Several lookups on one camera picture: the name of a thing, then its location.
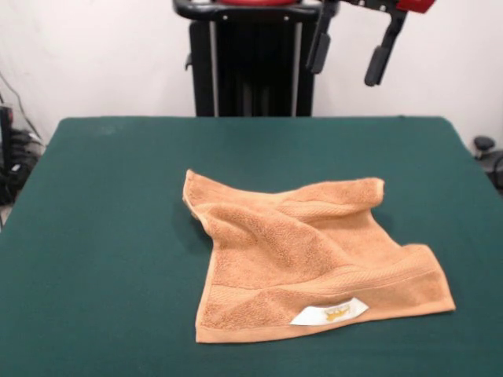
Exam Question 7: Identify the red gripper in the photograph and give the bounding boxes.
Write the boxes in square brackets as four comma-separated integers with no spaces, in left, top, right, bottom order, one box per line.
[305,0,435,88]

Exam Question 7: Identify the orange terry towel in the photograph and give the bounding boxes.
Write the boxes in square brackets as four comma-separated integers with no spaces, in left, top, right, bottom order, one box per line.
[180,168,457,344]

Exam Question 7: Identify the black office chair base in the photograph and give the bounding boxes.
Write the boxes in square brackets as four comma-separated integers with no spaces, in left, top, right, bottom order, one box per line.
[472,135,503,174]

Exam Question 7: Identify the dark green table cloth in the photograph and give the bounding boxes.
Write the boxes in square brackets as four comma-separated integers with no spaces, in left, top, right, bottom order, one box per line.
[0,115,503,377]

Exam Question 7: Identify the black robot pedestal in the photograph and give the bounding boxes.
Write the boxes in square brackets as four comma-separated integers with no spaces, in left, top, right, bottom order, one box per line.
[172,0,339,118]

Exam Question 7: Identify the black equipment with cables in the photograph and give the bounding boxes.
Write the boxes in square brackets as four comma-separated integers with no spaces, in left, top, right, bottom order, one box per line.
[0,104,45,206]

